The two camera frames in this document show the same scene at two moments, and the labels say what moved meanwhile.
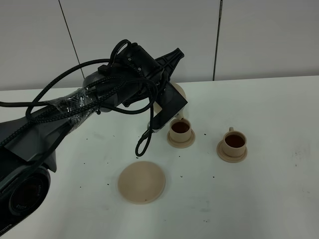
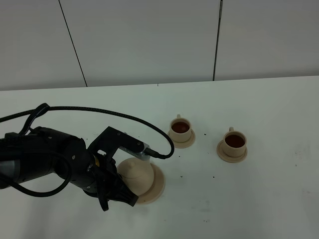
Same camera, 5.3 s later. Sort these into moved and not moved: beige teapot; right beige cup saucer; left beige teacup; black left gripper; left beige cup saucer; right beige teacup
Moved: black left gripper; beige teapot
Not moved: left beige teacup; left beige cup saucer; right beige cup saucer; right beige teacup
